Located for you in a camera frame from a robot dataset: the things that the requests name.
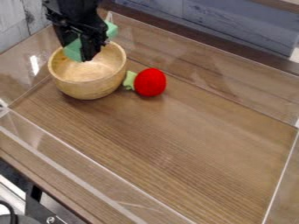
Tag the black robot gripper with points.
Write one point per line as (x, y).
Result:
(72, 14)

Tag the green foam block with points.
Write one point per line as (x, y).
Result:
(72, 48)

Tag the brown wooden bowl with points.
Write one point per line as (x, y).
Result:
(92, 79)

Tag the red knitted strawberry toy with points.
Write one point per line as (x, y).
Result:
(148, 83)

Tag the black metal clamp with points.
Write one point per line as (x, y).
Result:
(42, 208)

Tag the clear acrylic corner bracket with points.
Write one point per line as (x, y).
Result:
(109, 17)

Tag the clear acrylic tray wall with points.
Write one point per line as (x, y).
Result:
(85, 186)

